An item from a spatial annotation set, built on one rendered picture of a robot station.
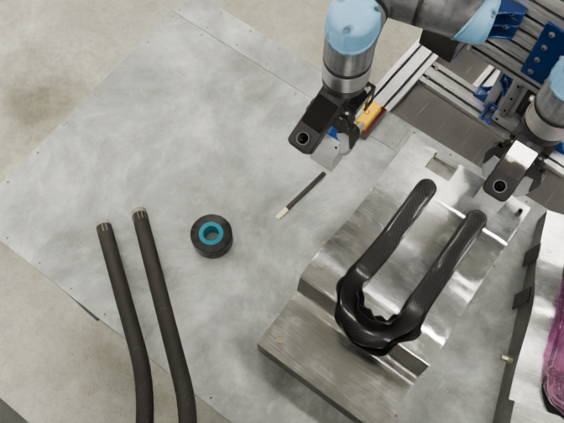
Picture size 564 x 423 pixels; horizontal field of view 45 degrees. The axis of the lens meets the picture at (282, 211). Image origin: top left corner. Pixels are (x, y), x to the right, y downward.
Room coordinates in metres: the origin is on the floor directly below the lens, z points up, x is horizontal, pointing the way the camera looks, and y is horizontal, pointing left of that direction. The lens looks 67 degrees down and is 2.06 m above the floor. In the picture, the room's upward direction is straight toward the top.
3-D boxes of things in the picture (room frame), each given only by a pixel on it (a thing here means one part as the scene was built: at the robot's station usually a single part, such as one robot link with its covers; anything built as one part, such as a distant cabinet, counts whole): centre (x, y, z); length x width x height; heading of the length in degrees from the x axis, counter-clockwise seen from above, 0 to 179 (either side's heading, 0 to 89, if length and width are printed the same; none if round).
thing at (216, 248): (0.47, 0.14, 0.82); 0.08 x 0.08 x 0.04
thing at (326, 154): (0.63, -0.11, 0.93); 0.13 x 0.05 x 0.05; 143
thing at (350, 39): (0.62, -0.10, 1.25); 0.09 x 0.08 x 0.11; 158
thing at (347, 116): (0.62, -0.10, 1.09); 0.09 x 0.08 x 0.12; 143
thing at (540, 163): (0.55, -0.42, 1.07); 0.09 x 0.08 x 0.12; 143
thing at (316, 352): (0.38, -0.21, 0.87); 0.50 x 0.26 x 0.14; 143
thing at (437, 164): (0.59, -0.31, 0.87); 0.05 x 0.05 x 0.04; 53
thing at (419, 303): (0.38, -0.23, 0.92); 0.35 x 0.16 x 0.09; 143
